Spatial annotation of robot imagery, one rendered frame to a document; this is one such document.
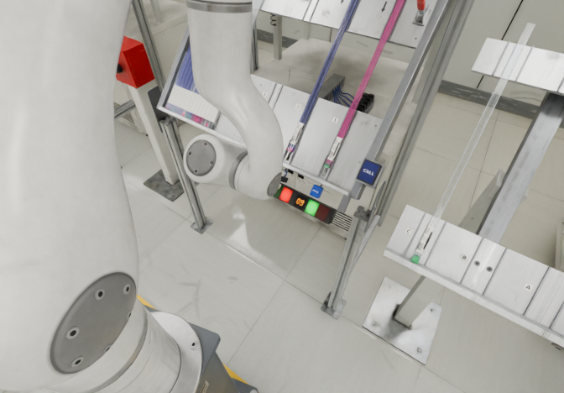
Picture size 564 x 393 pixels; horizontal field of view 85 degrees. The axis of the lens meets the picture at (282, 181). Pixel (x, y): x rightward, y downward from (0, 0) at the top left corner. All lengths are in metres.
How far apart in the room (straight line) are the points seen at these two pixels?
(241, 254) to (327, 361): 0.57
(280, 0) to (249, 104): 0.56
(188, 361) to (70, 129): 0.46
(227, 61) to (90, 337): 0.36
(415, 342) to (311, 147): 0.91
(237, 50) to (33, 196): 0.32
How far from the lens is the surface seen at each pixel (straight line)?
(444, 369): 1.45
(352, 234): 0.90
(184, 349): 0.63
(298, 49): 1.64
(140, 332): 0.45
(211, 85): 0.48
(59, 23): 0.27
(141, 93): 1.51
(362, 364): 1.36
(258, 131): 0.47
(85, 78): 0.27
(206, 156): 0.53
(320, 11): 0.94
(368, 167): 0.73
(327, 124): 0.81
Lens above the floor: 1.30
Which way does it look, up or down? 47 degrees down
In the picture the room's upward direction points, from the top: straight up
